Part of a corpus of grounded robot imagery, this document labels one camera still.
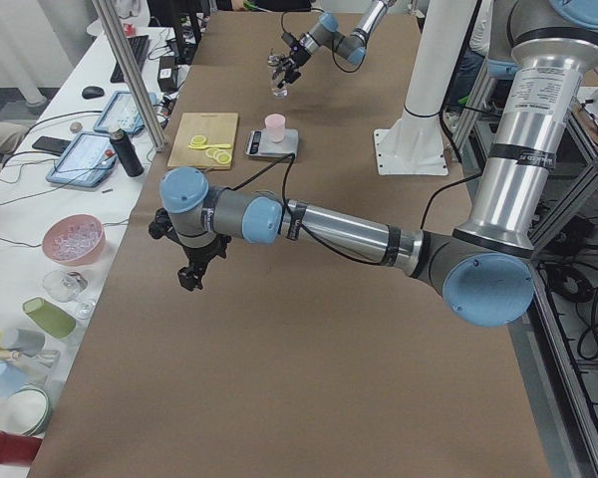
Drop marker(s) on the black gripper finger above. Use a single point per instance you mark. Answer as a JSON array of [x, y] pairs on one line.
[[291, 76], [284, 64], [185, 278], [197, 281]]

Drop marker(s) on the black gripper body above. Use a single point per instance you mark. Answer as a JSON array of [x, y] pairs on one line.
[[293, 59], [200, 253]]

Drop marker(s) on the glass sauce bottle metal cap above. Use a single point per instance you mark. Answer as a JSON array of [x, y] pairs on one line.
[[275, 63]]

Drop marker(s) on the pink plastic cup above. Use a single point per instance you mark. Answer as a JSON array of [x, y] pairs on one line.
[[275, 127]]

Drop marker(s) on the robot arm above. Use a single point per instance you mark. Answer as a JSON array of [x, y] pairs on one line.
[[480, 269], [348, 51]]

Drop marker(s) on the digital kitchen scale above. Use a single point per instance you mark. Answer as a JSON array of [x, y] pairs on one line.
[[260, 145]]

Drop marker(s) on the green plastic cup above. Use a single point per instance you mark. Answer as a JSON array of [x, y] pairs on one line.
[[50, 318]]

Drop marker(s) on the grey plastic cup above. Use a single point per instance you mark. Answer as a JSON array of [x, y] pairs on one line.
[[20, 340]]

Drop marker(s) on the blue plastic cup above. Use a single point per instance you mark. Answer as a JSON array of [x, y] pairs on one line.
[[12, 378]]

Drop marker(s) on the red cup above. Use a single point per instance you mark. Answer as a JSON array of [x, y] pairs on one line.
[[18, 450]]

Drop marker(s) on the bamboo cutting board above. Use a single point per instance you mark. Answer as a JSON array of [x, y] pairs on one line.
[[217, 127]]

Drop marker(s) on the black water bottle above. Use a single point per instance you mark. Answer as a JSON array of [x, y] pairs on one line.
[[125, 151]]

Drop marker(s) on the pink bowl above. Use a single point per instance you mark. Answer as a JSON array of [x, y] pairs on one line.
[[75, 240]]

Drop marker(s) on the wine glass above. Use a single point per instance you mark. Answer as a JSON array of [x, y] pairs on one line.
[[68, 286]]

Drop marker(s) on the teach pendant near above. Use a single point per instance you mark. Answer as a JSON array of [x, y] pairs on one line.
[[86, 162]]

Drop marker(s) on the teach pendant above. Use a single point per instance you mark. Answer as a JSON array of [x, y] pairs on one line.
[[86, 162], [120, 110]]

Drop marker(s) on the teach pendant far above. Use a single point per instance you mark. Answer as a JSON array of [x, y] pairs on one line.
[[120, 110]]

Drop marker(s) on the black smartphone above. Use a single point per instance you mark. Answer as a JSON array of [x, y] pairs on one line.
[[52, 145]]

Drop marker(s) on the black computer mouse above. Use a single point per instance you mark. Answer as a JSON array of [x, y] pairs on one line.
[[92, 92]]

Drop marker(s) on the white green rimmed bowl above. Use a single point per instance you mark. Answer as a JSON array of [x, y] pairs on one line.
[[26, 412]]

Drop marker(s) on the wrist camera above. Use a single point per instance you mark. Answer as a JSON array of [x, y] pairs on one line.
[[289, 39], [161, 224]]

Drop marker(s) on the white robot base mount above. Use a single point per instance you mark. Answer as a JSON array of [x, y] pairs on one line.
[[414, 144]]

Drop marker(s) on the aluminium frame post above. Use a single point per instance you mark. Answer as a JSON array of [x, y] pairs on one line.
[[123, 54]]

